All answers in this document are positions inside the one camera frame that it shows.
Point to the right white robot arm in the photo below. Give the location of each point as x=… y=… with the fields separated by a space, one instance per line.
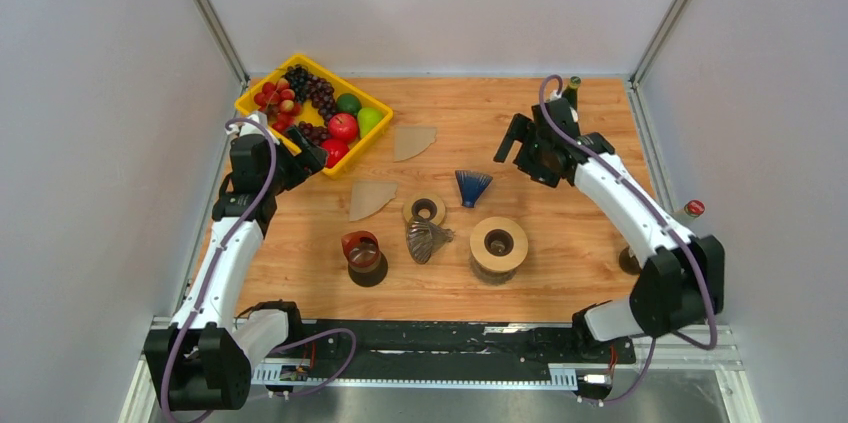
x=681 y=277

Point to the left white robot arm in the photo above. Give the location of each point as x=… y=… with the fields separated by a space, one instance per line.
x=202 y=360

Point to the green lime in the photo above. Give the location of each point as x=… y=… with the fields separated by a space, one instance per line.
x=348 y=103

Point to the cola bottle red cap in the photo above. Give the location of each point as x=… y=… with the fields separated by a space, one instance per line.
x=686 y=215

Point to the yellow plastic fruit tray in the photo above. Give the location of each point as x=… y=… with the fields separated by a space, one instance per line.
x=245 y=106

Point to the red glass carafe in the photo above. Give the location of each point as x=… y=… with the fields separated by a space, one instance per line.
x=367 y=266

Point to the green pear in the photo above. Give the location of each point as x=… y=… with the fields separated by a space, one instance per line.
x=367 y=119

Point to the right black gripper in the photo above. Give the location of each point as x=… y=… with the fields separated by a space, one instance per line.
x=517 y=132

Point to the clear glass ribbed dripper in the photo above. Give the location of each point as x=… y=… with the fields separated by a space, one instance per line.
x=424 y=238

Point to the glass server with wooden collar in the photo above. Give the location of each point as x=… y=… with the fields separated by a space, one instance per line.
x=498 y=248

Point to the blue ribbed dripper cone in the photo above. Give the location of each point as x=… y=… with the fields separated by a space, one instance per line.
x=471 y=186

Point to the red apple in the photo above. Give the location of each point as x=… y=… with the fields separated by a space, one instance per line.
x=344 y=127
x=336 y=150

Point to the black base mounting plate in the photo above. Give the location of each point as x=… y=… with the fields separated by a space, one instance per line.
x=442 y=351

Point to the dark purple grape bunch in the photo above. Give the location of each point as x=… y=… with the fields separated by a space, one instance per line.
x=312 y=89

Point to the green glass bottle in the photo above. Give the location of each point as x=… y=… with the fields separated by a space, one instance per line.
x=570 y=92

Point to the brown paper filter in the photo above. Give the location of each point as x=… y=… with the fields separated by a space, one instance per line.
x=411 y=141
x=370 y=196

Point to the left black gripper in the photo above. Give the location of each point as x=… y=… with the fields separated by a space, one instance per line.
x=303 y=165

